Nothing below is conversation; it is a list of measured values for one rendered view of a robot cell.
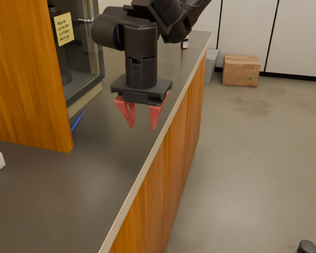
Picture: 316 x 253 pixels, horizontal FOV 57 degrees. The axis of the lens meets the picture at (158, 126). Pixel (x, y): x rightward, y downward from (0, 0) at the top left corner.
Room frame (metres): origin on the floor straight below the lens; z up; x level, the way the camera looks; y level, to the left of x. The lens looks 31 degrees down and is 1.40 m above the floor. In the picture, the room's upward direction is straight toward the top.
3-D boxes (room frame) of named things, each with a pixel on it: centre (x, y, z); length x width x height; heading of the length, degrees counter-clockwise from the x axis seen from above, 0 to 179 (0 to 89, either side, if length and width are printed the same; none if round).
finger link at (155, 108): (0.50, 0.02, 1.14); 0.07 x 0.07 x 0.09; 74
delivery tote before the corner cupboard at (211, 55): (3.50, -0.42, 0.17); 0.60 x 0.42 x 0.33; 72
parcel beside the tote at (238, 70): (3.36, -1.00, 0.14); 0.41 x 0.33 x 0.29; 80
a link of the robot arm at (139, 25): (0.50, 0.03, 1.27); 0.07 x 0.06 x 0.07; 51
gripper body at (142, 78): (0.50, 0.03, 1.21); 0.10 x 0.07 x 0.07; 74
